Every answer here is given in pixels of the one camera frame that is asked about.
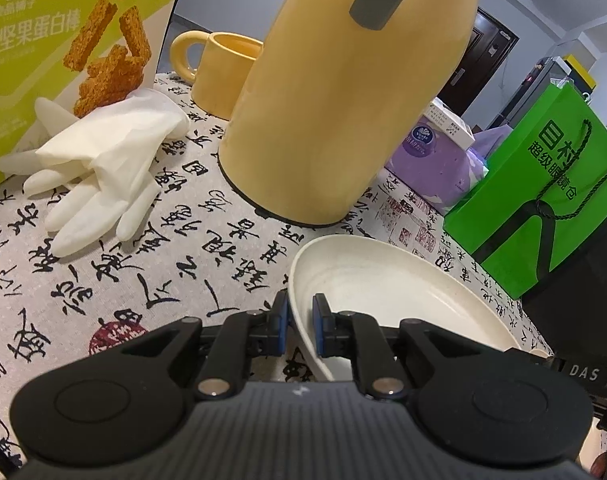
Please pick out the small white box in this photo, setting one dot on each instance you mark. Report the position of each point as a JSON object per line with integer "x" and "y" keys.
{"x": 448, "y": 125}

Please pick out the calligraphy print tablecloth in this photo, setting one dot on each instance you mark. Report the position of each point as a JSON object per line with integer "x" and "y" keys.
{"x": 183, "y": 260}

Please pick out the green snack box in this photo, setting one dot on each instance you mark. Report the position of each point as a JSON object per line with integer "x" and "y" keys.
{"x": 33, "y": 35}

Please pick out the grey refrigerator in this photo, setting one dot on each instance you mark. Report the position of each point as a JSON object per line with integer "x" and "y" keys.
{"x": 533, "y": 95}

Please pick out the purple tissue pack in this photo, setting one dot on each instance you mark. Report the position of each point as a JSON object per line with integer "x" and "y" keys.
{"x": 433, "y": 170}

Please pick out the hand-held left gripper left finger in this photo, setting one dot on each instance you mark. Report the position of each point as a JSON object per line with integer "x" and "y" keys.
{"x": 282, "y": 321}

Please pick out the yellow and black box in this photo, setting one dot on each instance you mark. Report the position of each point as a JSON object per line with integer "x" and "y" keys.
{"x": 581, "y": 72}

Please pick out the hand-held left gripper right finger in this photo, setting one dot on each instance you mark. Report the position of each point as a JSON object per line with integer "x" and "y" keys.
{"x": 319, "y": 326}

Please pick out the black paper bag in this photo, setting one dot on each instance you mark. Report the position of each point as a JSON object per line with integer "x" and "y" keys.
{"x": 583, "y": 300}

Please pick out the green paper bag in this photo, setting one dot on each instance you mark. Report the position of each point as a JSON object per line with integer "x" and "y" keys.
{"x": 513, "y": 200}

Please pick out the cream plate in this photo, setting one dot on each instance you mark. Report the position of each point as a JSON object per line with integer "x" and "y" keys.
{"x": 383, "y": 270}

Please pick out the yellow thermos jug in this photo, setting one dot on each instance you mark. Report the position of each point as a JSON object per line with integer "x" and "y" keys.
{"x": 333, "y": 110}

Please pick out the yellow mug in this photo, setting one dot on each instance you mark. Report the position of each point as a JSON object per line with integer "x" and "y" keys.
{"x": 218, "y": 75}

